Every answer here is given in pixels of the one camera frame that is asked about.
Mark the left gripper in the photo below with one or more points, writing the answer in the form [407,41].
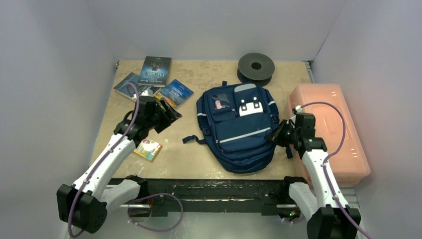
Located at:
[158,108]

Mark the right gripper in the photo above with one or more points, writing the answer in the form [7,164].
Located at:
[282,134]

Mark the navy blue student backpack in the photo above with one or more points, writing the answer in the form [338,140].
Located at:
[235,135]

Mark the pink eraser stick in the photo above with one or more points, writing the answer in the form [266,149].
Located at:
[220,104]

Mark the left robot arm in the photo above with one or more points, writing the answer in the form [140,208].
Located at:
[85,204]

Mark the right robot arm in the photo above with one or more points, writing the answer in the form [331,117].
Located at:
[327,212]

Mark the animal farm book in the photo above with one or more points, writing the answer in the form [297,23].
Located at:
[175,93]

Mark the dark cover book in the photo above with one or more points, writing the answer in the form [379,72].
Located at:
[155,71]

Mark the colourful crayon box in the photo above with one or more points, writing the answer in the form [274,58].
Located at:
[148,149]

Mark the blue cover book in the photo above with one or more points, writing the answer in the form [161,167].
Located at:
[130,86]

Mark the dark grey filament spool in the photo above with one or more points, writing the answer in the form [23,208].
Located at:
[255,68]

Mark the translucent orange plastic box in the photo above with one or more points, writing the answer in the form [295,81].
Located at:
[335,125]

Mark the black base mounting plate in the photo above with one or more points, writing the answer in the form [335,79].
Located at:
[266,197]

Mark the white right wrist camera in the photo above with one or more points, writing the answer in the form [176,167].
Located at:
[297,108]

